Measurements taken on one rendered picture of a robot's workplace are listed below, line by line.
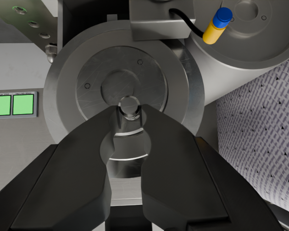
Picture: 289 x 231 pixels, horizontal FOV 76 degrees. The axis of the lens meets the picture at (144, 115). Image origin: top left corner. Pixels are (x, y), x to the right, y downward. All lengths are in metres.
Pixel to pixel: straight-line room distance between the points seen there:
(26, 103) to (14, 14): 0.21
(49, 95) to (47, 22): 0.32
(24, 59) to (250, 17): 2.78
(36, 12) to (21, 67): 2.40
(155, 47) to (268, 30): 0.11
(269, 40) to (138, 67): 0.13
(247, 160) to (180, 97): 0.20
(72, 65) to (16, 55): 2.78
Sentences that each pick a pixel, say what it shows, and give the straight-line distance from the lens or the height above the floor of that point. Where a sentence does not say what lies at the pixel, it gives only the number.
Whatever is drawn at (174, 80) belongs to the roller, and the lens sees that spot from 0.16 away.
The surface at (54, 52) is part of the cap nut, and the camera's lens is 0.58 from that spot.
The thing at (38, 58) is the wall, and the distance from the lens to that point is 2.82.
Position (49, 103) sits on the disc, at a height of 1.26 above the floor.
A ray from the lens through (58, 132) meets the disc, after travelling 0.18.
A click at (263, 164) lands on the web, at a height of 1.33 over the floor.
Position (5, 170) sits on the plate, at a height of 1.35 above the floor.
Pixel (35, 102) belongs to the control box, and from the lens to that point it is 0.57.
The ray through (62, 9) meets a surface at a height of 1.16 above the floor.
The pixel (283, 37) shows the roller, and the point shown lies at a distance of 0.23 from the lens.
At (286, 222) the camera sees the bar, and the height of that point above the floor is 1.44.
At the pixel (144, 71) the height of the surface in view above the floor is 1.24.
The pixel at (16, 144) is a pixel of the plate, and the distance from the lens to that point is 0.59.
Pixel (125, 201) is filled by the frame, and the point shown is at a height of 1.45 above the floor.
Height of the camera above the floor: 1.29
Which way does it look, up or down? 7 degrees down
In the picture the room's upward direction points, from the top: 177 degrees clockwise
